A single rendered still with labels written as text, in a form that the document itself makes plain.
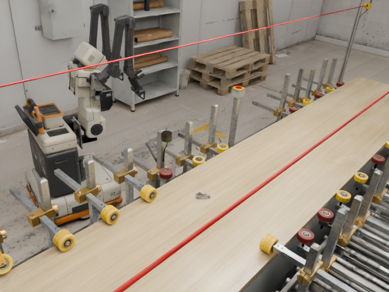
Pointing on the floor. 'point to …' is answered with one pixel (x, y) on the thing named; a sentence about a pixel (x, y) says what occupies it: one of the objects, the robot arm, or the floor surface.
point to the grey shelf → (171, 21)
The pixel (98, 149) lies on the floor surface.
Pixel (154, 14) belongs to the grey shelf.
